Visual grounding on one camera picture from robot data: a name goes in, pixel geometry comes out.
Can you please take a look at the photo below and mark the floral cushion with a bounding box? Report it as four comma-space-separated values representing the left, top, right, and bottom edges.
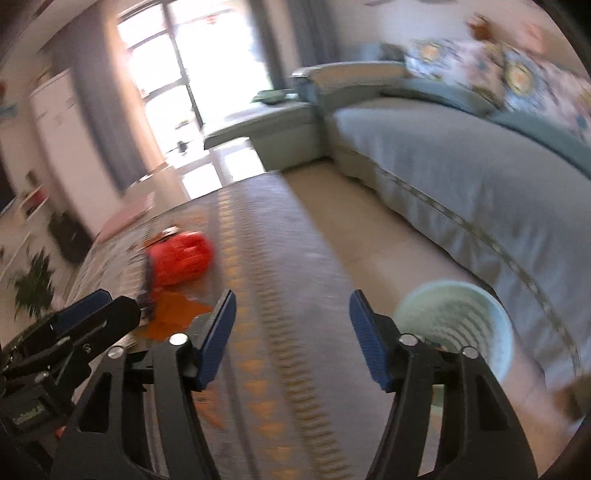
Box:
405, 39, 504, 108
501, 46, 591, 134

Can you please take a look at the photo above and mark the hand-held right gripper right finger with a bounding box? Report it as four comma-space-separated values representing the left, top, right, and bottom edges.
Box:
348, 290, 539, 480

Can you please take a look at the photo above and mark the orange snack packet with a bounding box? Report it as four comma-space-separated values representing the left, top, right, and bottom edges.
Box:
139, 290, 213, 342

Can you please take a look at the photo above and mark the white refrigerator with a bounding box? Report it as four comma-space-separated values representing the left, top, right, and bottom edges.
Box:
28, 69, 112, 236

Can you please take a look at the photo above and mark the light green plastic basket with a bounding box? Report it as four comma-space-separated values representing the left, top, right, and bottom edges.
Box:
394, 280, 514, 409

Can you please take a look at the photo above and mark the brown monkey plush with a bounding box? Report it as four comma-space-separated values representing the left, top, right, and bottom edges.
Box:
468, 16, 496, 43

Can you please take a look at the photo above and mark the red snack packet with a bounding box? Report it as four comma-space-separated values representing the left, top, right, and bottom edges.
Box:
143, 232, 214, 289

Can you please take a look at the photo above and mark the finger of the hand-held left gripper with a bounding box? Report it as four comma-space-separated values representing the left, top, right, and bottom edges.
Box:
14, 290, 113, 344
0, 295, 141, 385

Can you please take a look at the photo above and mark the glass sliding door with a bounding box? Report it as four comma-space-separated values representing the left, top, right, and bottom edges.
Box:
115, 0, 273, 158

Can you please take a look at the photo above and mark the pink pig plush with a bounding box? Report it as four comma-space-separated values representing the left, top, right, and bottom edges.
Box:
524, 21, 552, 49

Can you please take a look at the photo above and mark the pink book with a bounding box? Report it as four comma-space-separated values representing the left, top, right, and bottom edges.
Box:
99, 194, 155, 236

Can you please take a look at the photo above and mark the blue-grey sofa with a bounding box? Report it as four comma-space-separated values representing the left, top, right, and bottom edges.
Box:
203, 60, 591, 384

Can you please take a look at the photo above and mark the grey-blue curtain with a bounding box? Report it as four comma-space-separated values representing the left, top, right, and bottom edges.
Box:
249, 0, 340, 93
51, 4, 148, 190

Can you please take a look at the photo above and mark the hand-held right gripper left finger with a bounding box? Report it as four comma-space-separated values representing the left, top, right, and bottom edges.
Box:
51, 290, 237, 480

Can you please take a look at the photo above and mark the green potted plant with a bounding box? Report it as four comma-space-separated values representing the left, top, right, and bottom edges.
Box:
9, 249, 58, 319

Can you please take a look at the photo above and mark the blue pillow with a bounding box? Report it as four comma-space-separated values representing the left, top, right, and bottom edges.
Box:
492, 111, 591, 181
383, 76, 497, 116

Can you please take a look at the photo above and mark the white shelf unit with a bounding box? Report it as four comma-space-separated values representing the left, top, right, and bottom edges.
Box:
0, 175, 51, 278

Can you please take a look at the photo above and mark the patterned grey table cloth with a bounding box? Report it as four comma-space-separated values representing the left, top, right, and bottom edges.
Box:
69, 173, 402, 480

